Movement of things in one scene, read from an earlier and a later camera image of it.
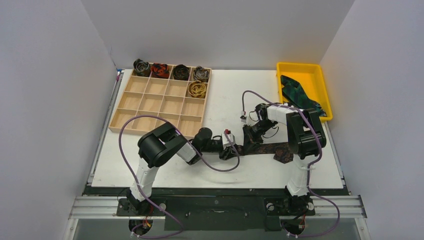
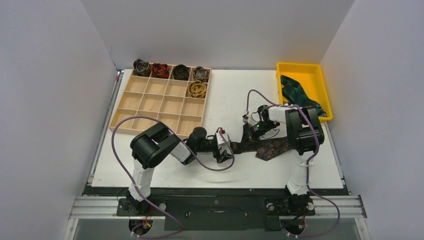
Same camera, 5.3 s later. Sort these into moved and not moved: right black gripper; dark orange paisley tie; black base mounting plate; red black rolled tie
Moved: dark orange paisley tie
Not moved: red black rolled tie; right black gripper; black base mounting plate
